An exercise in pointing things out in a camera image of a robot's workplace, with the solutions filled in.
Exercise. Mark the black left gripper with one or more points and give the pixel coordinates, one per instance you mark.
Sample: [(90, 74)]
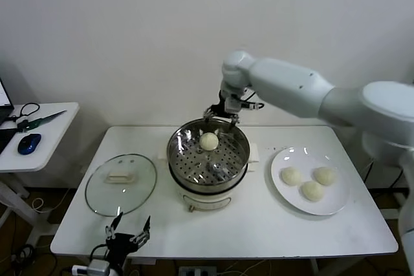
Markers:
[(121, 243)]

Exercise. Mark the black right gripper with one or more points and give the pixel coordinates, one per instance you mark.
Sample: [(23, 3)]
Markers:
[(220, 109)]

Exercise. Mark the white steamed baozi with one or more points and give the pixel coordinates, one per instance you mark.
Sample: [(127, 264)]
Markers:
[(208, 141), (291, 176), (312, 191), (324, 176)]

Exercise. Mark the round glass pot lid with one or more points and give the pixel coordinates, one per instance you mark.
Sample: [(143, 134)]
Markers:
[(142, 172)]

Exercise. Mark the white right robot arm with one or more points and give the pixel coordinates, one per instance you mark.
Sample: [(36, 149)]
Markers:
[(291, 85)]

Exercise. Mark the perforated steel steamer basket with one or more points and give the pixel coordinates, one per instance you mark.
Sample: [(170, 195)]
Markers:
[(184, 132)]

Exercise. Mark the white power strip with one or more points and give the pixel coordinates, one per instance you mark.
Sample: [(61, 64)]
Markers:
[(197, 271)]

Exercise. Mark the cream electric cooker base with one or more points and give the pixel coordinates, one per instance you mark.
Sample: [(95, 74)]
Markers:
[(207, 200)]

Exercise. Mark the large white table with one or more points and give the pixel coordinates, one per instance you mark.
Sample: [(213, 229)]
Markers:
[(242, 230)]

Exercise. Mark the small white side table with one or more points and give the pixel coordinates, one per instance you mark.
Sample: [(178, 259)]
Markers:
[(48, 146)]

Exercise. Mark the blue computer mouse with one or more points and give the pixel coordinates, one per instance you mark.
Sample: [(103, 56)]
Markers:
[(29, 144)]

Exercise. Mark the white round plate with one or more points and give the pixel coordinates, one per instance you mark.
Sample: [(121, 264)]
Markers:
[(339, 192)]

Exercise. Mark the black laptop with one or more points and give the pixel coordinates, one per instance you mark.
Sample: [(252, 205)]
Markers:
[(4, 137)]

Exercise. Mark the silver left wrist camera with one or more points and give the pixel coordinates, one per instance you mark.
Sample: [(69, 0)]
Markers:
[(98, 267)]

